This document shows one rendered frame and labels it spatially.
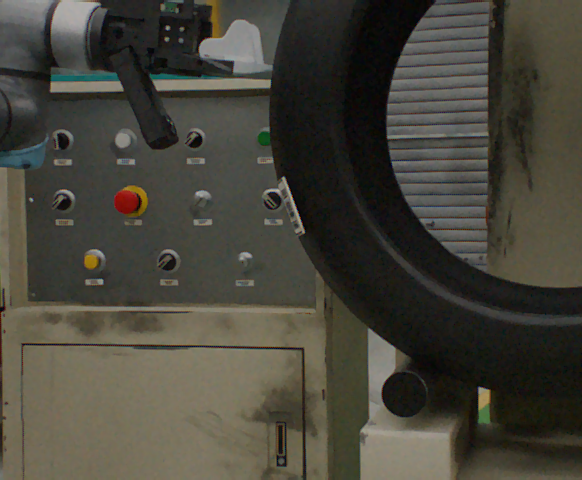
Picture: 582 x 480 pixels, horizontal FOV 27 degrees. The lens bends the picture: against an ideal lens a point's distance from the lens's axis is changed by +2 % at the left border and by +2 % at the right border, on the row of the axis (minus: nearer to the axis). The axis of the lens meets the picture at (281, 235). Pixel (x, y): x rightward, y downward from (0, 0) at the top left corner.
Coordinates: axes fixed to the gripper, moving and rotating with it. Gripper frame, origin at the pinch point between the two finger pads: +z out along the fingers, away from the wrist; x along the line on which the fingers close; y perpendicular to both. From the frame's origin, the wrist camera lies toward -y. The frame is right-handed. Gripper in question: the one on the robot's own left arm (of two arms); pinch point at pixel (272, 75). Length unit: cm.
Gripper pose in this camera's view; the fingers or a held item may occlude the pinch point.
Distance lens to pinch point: 134.7
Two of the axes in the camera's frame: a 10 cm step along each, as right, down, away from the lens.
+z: 9.7, 1.2, -2.3
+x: 2.3, -0.5, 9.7
